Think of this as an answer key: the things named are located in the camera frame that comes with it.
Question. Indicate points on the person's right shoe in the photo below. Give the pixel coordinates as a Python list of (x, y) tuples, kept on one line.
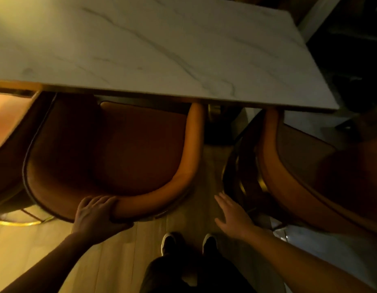
[(209, 243)]

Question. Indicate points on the person's left thumb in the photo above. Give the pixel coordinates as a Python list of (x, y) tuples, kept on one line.
[(123, 225)]

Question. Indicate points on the person's left hand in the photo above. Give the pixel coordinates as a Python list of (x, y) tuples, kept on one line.
[(92, 221)]

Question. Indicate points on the gold table pedestal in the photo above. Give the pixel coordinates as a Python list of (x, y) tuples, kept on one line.
[(214, 112)]

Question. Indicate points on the person's right forearm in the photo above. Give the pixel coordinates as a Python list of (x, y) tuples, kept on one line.
[(298, 262)]

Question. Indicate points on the person's shoe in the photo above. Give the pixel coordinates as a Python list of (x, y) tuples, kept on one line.
[(209, 243), (168, 244)]

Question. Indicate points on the person's right thumb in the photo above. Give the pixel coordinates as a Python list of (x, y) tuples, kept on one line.
[(221, 225)]

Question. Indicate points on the person's left shoe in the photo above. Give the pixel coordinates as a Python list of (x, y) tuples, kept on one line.
[(168, 244)]

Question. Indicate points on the person's dark trousers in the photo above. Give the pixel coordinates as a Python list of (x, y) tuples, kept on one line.
[(188, 277)]

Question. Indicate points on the person's left forearm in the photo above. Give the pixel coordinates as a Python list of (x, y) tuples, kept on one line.
[(45, 267)]

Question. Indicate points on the orange upholstered chair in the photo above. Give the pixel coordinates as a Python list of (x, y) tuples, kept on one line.
[(8, 134), (313, 173), (139, 143)]

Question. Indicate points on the person's right hand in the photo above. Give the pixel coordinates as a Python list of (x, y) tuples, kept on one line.
[(235, 221)]

